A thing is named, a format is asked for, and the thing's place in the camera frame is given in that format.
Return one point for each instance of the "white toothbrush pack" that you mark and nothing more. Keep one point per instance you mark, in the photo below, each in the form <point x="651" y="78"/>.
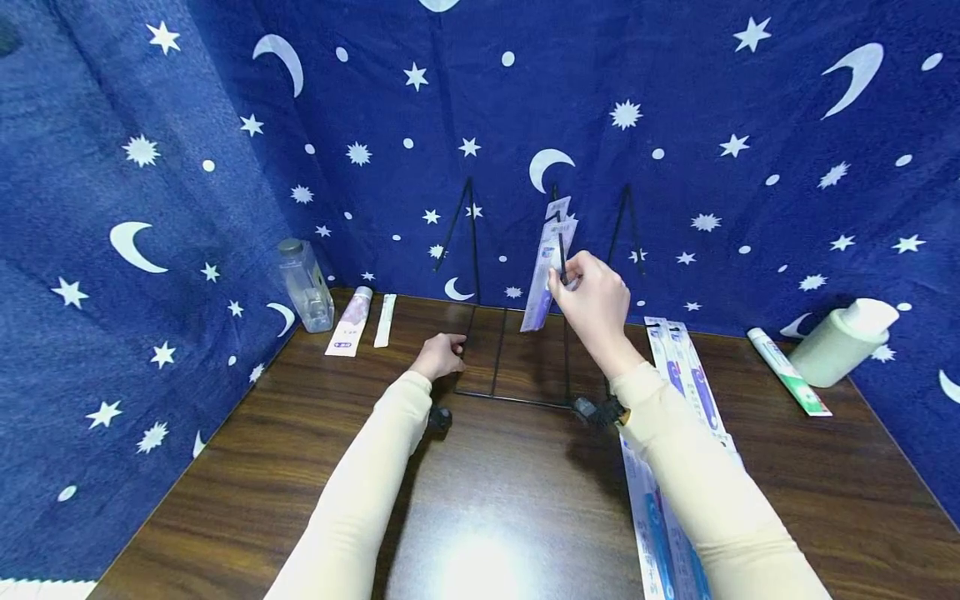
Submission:
<point x="559" y="207"/>

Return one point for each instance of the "person's right index finger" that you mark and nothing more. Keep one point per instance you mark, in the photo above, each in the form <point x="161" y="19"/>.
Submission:
<point x="579" y="264"/>

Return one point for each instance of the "person's right forearm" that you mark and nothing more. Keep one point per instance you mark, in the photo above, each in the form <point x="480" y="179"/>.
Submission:
<point x="709" y="492"/>

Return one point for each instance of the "green white toothpaste tube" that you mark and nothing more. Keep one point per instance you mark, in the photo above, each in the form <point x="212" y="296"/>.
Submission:
<point x="789" y="372"/>

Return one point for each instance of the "person's left fingers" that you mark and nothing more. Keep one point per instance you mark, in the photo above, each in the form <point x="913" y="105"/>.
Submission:
<point x="456" y="350"/>

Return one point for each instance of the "small white narrow packet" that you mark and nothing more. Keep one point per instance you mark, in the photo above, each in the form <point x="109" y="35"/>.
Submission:
<point x="385" y="320"/>

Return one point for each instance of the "person's right thumb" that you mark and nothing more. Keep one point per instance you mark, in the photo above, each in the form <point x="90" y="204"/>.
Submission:
<point x="559" y="293"/>

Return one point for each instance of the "person's left forearm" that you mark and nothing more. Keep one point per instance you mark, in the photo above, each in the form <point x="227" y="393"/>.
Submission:
<point x="358" y="492"/>

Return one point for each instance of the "clear plastic bottle grey cap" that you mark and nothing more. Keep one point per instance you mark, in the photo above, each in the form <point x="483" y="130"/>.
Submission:
<point x="306" y="287"/>

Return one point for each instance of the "pink white toothpaste tube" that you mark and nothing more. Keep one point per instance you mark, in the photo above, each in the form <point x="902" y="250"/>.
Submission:
<point x="351" y="325"/>

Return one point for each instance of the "white plastic bottle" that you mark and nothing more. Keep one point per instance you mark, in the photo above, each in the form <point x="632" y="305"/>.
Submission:
<point x="844" y="342"/>

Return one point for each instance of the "black wrist band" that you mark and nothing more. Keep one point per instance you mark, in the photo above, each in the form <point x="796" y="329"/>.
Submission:
<point x="439" y="417"/>
<point x="600" y="412"/>

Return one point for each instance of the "person's left hand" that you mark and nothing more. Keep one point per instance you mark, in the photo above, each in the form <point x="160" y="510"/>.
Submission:
<point x="436" y="356"/>

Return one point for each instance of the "person's right hand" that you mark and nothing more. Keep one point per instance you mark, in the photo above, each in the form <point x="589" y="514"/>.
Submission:
<point x="596" y="312"/>

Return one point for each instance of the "blue toothbrush blister pack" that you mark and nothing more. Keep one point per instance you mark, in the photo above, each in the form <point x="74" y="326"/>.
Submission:
<point x="701" y="392"/>
<point x="661" y="354"/>
<point x="646" y="525"/>
<point x="686" y="562"/>

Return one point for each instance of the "purple toothbrush blister pack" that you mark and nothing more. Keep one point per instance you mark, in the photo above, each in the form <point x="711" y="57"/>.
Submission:
<point x="541" y="283"/>

